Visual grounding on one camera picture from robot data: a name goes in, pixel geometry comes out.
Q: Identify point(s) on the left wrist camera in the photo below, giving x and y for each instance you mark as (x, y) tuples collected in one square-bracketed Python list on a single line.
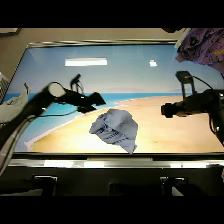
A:
[(76, 80)]

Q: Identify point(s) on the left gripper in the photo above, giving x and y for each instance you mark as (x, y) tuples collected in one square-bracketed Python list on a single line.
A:
[(90, 101)]

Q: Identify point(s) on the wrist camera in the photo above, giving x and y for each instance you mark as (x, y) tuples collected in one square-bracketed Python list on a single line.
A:
[(183, 77), (76, 80)]

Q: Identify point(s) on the silver frame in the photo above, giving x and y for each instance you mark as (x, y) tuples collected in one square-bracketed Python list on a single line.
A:
[(110, 164)]

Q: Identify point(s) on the grey garment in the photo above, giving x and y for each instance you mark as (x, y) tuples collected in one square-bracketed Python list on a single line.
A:
[(13, 105)]

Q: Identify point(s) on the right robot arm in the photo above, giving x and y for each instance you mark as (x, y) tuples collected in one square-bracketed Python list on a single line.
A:
[(209, 101)]

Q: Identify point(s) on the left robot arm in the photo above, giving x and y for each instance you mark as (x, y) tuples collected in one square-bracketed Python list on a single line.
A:
[(31, 107)]

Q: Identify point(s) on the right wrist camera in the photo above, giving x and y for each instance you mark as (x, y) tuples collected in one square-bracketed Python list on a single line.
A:
[(183, 77)]

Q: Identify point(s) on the purple garment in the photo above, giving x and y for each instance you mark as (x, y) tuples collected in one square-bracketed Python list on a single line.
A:
[(203, 46)]

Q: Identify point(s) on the light blue garment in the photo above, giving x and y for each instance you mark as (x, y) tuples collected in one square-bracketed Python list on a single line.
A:
[(116, 128)]

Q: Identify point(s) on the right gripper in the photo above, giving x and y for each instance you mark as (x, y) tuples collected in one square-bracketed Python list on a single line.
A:
[(173, 109)]

